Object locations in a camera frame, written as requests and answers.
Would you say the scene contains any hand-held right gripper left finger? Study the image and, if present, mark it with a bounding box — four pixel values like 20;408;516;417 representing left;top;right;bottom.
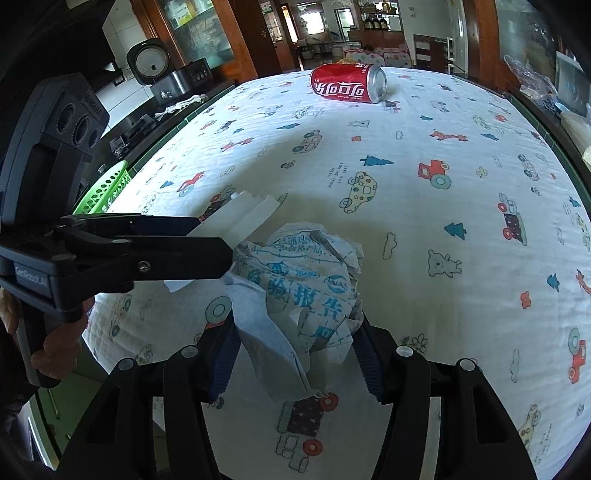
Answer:
58;314;242;480

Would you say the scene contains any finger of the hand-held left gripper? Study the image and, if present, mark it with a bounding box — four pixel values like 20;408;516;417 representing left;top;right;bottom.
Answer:
55;235;234;283
55;213;202;241

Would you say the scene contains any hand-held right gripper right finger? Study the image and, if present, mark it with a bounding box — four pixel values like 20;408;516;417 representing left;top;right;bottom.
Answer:
352;318;539;480

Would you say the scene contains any green perforated plastic basket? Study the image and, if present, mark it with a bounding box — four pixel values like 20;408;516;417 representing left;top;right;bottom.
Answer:
73;159;134;215

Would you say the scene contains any white paper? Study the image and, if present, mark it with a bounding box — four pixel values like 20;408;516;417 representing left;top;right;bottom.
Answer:
164;191;280;294

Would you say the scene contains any blue-printed paper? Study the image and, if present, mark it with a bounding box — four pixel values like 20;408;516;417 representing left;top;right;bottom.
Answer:
222;222;365;401

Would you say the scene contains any person's left hand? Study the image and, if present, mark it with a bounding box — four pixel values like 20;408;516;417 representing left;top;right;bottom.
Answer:
0;288;96;381

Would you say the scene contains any black glass gas stove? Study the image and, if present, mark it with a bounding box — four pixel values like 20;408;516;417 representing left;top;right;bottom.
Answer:
108;113;160;158

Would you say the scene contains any white rag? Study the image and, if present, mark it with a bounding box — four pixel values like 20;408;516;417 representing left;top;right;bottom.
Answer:
154;93;208;118

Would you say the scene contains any white printed tablecloth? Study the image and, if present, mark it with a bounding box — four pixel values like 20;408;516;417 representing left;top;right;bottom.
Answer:
81;67;591;480

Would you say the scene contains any black rice cooker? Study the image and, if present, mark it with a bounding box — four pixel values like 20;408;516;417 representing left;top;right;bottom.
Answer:
127;39;215;103

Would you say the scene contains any wooden glass-door cabinet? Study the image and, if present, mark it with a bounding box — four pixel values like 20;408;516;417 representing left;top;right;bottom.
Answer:
129;0;282;79

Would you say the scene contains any red drink can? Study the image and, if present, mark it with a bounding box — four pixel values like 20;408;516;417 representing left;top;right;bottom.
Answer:
310;63;387;103

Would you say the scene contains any colourful play fence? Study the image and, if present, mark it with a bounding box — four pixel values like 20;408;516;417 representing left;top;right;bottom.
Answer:
342;44;411;68

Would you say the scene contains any dark shelf rack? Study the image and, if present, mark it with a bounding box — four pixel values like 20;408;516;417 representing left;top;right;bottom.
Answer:
413;34;451;71

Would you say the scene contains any clear plastic bag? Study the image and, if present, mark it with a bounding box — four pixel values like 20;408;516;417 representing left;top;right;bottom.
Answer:
503;54;561;100

